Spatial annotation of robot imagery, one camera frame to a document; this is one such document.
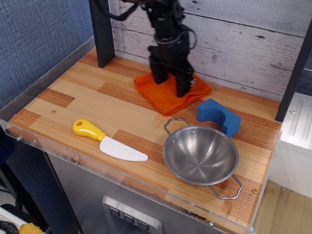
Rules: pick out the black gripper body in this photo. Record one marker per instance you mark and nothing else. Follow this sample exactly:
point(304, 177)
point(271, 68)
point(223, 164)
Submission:
point(172, 53)

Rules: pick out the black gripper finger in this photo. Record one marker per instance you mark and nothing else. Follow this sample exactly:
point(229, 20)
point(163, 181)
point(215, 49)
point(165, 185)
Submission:
point(184, 82)
point(159, 72)

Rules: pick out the orange cloth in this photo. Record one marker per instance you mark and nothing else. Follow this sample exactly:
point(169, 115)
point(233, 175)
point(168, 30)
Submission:
point(164, 96)

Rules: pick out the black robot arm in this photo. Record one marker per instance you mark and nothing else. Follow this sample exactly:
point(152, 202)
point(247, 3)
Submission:
point(166, 18)

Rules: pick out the blue arch block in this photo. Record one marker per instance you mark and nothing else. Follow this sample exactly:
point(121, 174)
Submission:
point(213, 111)

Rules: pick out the white ribbed box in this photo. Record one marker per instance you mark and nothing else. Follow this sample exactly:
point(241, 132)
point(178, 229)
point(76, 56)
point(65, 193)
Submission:
point(291, 165)

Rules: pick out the grey button control panel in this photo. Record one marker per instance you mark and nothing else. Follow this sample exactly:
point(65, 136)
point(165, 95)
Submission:
point(125, 219)

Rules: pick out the clear acrylic edge guard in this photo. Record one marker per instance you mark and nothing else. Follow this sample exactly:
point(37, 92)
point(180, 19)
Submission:
point(43, 116)

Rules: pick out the steel two-handled pot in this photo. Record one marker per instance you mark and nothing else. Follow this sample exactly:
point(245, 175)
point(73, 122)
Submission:
point(201, 155)

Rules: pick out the left dark vertical post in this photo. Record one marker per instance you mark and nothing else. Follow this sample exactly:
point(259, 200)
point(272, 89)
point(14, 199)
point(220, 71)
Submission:
point(102, 29)

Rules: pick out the dark vertical post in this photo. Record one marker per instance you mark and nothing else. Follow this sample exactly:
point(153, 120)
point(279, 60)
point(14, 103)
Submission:
point(102, 29)
point(295, 76)

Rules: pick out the yellow-handled white toy knife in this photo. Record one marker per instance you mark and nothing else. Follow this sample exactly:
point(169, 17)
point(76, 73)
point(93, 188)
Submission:
point(109, 146)

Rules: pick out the right dark vertical post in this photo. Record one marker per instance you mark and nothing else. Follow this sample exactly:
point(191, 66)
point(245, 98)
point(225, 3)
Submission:
point(295, 76)

